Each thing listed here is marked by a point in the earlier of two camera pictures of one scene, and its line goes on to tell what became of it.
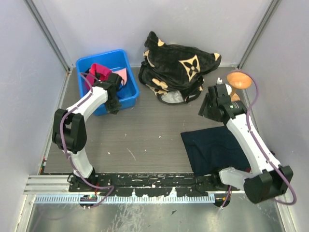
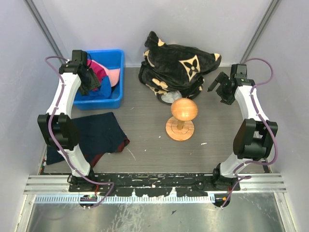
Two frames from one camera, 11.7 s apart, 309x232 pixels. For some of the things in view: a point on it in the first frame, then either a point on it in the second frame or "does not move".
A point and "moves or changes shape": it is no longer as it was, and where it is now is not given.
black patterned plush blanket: [174, 73] does not move
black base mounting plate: [159, 184] does not move
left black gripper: [115, 108] -> [95, 83]
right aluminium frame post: [269, 14] does not move
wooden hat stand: [238, 80] moves or changes shape
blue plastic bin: [114, 60] moves or changes shape
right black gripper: [203, 111] -> [222, 79]
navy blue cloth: [212, 150] -> [99, 134]
